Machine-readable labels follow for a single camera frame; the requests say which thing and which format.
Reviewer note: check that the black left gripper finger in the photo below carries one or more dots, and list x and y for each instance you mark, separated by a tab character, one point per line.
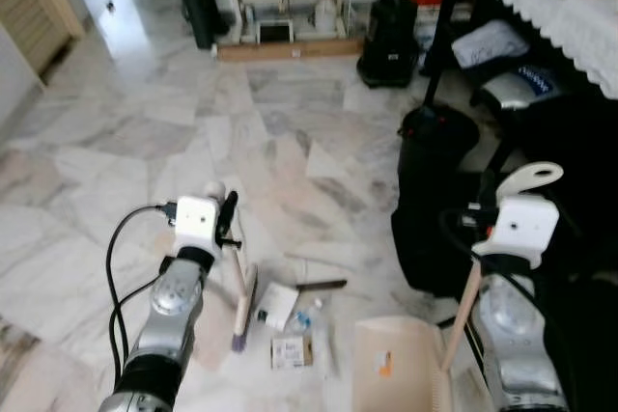
231	207

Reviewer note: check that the beige broom with purple bristles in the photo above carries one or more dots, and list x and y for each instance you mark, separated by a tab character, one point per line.
243	306

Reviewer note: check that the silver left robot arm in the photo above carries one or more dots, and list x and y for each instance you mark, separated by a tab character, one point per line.
164	315

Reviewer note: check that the wooden floor plinth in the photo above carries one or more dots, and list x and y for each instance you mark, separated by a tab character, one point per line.
290	48

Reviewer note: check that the white crumpled paper box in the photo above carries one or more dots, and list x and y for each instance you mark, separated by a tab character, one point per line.
278	306

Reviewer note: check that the thin black stick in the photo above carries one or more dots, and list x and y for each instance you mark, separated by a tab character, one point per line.
323	285

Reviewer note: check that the clear plastic bottle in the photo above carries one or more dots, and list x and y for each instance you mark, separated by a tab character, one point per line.
304	317

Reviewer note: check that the small printed carton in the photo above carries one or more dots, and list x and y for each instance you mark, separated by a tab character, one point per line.
292	351

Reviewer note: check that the white plastic jug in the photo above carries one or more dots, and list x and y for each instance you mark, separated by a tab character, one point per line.
326	14

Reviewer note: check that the black table leg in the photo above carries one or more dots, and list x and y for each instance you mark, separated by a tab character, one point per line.
439	45

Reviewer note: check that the white plastic bag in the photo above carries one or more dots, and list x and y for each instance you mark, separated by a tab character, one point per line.
491	43

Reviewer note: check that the silver bag with blue print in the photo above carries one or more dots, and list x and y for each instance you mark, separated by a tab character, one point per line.
517	89

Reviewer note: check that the white lace tablecloth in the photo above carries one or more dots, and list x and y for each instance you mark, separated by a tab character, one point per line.
550	21

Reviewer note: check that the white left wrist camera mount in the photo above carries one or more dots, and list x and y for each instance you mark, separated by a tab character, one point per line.
198	224

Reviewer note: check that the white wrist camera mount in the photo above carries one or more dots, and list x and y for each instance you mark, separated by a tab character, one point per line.
521	229
198	224

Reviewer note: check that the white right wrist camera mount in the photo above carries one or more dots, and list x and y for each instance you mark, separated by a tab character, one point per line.
521	229

